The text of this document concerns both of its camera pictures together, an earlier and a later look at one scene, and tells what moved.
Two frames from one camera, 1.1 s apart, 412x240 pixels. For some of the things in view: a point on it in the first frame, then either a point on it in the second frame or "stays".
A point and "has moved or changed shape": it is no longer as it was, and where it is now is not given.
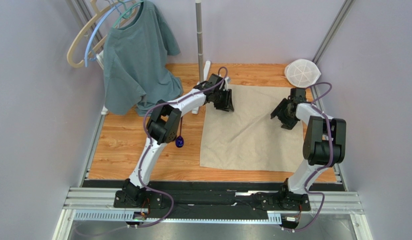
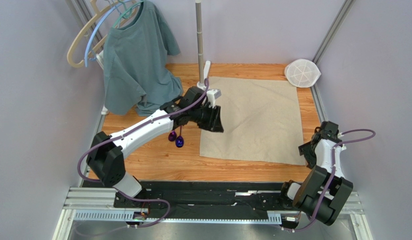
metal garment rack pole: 199,15 stays
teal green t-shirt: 138,76 stays
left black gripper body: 221,99 → 204,117
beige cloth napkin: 248,138 has moved or changed shape
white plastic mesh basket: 302,73 stays
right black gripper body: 283,113 → 307,152
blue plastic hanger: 86,53 stays
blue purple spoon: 179,141 stays
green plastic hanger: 128,13 stays
